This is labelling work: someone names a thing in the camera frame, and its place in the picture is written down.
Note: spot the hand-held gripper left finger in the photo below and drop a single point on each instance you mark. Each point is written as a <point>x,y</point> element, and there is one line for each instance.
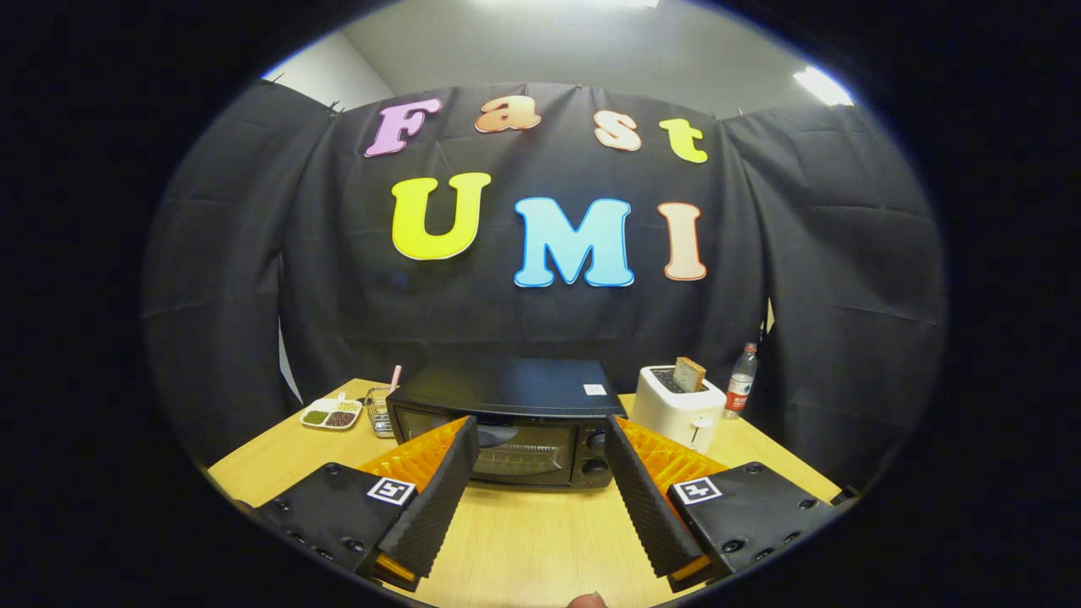
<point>435,498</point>

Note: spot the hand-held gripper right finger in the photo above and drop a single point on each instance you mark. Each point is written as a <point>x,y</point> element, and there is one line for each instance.
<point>646,498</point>

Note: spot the black toaster oven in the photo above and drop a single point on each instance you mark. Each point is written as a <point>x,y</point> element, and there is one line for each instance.
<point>515,388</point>

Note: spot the white pop-up toaster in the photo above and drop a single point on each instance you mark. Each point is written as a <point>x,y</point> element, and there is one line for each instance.
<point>684,414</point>

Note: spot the clear glass container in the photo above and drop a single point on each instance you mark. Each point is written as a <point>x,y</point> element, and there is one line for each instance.
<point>380,414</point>

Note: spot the pink striped straw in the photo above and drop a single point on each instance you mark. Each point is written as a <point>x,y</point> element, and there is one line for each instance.
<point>395,376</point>

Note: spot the toasted bread slice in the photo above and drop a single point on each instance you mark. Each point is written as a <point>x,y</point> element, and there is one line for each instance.
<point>689,375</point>

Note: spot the divided white dish with beans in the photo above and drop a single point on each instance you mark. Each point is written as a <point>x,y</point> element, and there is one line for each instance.
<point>331,415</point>

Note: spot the clear plastic water bottle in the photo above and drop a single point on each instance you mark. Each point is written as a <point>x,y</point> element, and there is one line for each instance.
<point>741,388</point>

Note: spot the black backdrop cloth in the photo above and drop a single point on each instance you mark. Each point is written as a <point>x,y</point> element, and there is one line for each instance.
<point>760,253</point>

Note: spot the small ceiling light panel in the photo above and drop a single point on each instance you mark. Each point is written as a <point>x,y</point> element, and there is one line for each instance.
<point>821,84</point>

